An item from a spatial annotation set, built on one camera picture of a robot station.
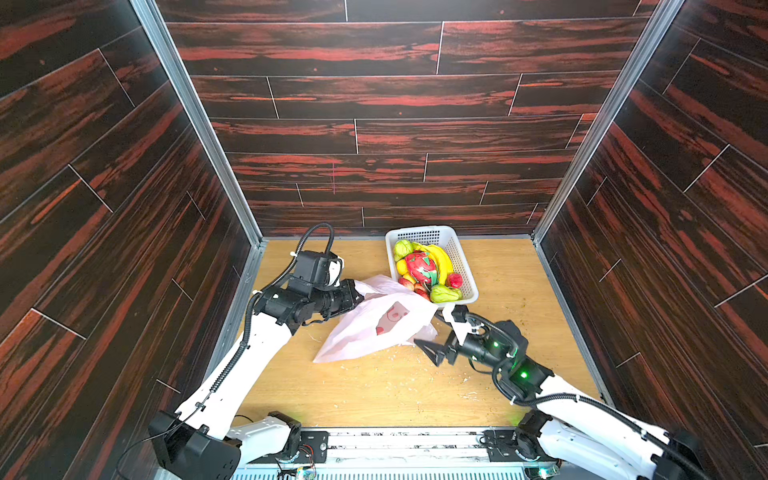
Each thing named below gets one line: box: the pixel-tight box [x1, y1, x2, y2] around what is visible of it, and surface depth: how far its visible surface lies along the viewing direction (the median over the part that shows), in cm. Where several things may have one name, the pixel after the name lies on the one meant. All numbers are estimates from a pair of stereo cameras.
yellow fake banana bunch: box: [413, 242, 454, 285], surface depth 107 cm
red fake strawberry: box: [413, 283, 433, 303], surface depth 98 cm
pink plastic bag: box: [313, 274, 439, 364], surface depth 67 cm
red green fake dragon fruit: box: [406, 250, 439, 288], surface depth 98 cm
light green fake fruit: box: [393, 239, 414, 261], surface depth 103 cm
